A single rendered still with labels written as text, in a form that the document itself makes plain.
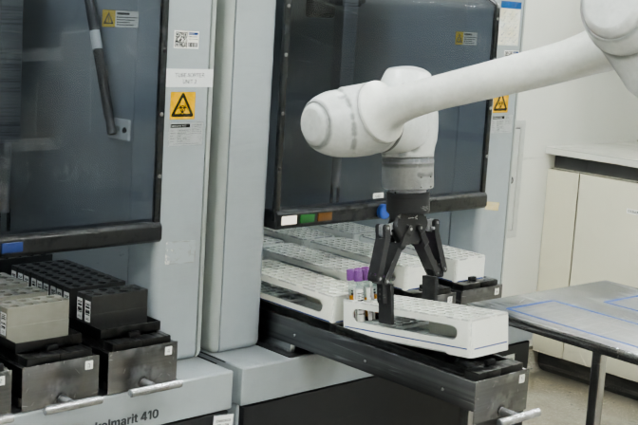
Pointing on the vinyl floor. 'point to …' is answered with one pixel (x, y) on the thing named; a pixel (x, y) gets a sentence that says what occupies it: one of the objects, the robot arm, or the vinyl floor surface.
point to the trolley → (578, 327)
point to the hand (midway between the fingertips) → (408, 307)
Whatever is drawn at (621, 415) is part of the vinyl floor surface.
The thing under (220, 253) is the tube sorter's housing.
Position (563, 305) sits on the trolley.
